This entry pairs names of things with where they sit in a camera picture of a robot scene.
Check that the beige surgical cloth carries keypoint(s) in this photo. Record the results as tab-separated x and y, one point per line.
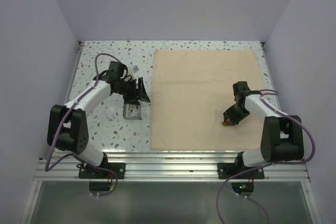
191	90

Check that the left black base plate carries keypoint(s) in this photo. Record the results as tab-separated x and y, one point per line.
89	172

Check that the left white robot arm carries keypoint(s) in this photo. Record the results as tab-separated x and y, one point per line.
68	127

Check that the sealed blade packet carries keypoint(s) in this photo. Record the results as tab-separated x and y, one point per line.
136	112

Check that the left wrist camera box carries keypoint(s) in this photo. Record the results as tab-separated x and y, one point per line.
135	69

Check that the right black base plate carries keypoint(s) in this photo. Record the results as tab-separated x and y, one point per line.
227	170

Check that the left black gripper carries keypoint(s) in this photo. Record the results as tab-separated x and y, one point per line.
132	98

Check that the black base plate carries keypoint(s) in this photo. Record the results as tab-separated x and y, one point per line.
227	170
89	172

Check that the metal instrument tray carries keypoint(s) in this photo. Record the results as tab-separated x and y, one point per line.
126	113

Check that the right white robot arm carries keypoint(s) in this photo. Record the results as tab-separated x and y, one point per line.
281	138

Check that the aluminium mounting rail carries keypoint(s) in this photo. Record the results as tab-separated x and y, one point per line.
171	167

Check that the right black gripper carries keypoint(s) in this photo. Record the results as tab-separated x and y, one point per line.
229	114

